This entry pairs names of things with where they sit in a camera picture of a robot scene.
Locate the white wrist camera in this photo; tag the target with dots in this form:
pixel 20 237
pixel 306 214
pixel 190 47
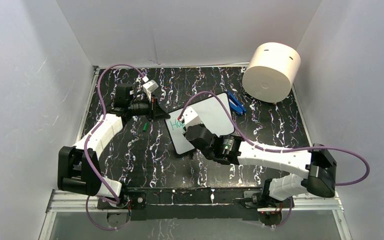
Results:
pixel 149 86
pixel 189 118

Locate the cream cylindrical container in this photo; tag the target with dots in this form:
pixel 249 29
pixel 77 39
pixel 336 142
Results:
pixel 271 72

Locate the white whiteboard black frame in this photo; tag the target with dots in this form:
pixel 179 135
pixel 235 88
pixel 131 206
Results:
pixel 212 115

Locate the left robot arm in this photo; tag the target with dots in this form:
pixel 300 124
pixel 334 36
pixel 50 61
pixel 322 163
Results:
pixel 78 165

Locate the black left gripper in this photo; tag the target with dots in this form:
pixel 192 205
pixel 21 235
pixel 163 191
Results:
pixel 155 110

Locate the aluminium frame rail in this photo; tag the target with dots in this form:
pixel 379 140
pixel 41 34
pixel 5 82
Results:
pixel 192 214

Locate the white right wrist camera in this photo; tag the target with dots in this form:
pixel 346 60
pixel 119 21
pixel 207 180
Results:
pixel 189 118

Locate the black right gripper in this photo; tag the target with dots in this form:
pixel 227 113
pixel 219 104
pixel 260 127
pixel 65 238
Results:
pixel 201 125

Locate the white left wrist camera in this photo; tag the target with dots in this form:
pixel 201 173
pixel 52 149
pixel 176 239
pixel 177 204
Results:
pixel 149 86

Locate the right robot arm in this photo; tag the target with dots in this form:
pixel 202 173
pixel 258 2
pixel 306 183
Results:
pixel 310 171

